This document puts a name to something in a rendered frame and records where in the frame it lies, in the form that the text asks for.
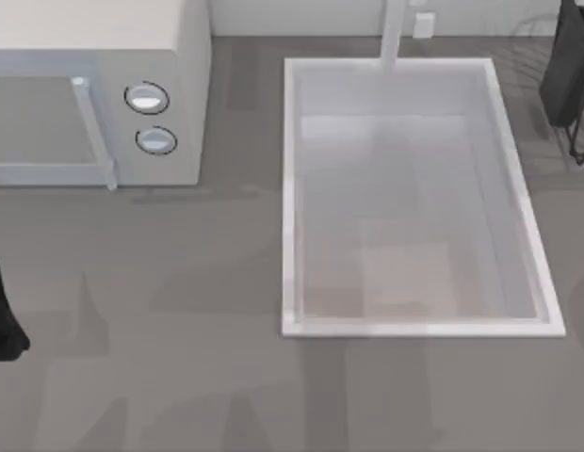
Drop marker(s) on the small microwave knob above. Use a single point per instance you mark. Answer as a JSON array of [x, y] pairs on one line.
[[156, 140]]

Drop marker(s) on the large microwave knob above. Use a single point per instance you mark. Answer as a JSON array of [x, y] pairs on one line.
[[146, 97]]

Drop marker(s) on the pale microwave oven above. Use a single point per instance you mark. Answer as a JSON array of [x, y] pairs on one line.
[[188, 94]]

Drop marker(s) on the white wall socket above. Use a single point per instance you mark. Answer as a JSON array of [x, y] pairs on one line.
[[423, 24]]

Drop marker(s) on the white sink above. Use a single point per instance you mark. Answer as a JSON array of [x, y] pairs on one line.
[[414, 207]]

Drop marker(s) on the tall white tap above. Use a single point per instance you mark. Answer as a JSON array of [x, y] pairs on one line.
[[391, 33]]

